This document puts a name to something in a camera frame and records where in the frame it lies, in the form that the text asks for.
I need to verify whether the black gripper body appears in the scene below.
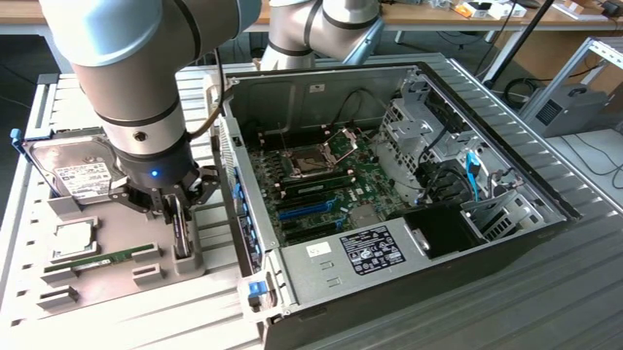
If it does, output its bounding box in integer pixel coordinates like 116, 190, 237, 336
115, 145, 202, 191

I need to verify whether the graphics card with metal bracket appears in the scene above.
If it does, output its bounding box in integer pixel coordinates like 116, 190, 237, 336
164, 195, 195, 261

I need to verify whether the grey plastic parts rack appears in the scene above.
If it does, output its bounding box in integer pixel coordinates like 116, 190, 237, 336
31, 192, 210, 321

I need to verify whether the silver CPU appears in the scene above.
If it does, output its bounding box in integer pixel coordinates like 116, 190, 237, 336
52, 221, 98, 257

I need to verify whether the green RAM stick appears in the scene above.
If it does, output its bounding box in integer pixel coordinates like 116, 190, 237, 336
42, 244, 156, 275

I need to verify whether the silver hard disk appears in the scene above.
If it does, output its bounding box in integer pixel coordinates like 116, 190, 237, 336
27, 135, 128, 205

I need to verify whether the black RAM stick with sticker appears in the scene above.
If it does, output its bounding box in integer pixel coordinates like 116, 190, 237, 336
281, 175, 355, 198

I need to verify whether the blue expansion slot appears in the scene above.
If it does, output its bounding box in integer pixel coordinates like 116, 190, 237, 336
277, 199, 343, 222

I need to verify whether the CPU socket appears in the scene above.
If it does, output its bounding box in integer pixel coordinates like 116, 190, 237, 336
286, 144, 337, 180

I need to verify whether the black expansion slot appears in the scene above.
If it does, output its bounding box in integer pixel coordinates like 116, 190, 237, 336
279, 217, 341, 234
285, 228, 343, 246

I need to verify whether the metal socket cover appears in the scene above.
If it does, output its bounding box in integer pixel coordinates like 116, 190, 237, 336
321, 125, 362, 164

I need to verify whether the grey power supply with label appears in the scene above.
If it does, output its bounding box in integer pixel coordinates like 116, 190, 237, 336
277, 217, 433, 308

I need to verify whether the green motherboard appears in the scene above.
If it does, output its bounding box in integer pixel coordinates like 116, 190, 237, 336
247, 123, 406, 247

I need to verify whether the grey chipset heatsink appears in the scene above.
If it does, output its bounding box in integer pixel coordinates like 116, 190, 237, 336
351, 206, 383, 228

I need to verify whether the perforated metal drive cage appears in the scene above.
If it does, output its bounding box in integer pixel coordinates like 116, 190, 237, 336
377, 67, 491, 174

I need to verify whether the open black PC case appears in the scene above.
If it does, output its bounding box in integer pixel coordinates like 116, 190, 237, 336
202, 61, 583, 350

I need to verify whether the metal disk bay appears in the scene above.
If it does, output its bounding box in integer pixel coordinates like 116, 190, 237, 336
459, 189, 545, 244

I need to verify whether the white and orange box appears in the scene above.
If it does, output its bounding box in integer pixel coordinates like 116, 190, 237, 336
451, 1, 491, 19

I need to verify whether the black tripod pole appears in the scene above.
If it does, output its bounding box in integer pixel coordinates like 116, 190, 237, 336
481, 0, 557, 87

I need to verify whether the white box with black print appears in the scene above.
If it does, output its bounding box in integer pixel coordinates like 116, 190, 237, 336
489, 2, 527, 20

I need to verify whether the grey computer tower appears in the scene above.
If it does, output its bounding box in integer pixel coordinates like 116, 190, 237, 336
521, 82, 623, 139

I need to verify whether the beige flat box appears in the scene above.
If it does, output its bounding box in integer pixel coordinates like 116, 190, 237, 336
562, 0, 610, 20

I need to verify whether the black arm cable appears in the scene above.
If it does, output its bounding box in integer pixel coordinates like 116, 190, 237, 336
187, 43, 230, 139

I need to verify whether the black wire bundle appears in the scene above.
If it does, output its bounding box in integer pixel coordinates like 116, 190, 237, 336
414, 162, 478, 209

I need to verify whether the wooden desk white frame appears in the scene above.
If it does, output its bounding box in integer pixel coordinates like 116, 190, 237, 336
0, 0, 273, 72
382, 0, 623, 83

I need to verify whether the blue disk wire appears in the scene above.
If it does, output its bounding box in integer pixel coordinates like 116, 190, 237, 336
465, 149, 485, 204

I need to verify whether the aluminium profile frame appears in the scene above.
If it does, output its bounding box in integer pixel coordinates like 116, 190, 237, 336
518, 35, 623, 117

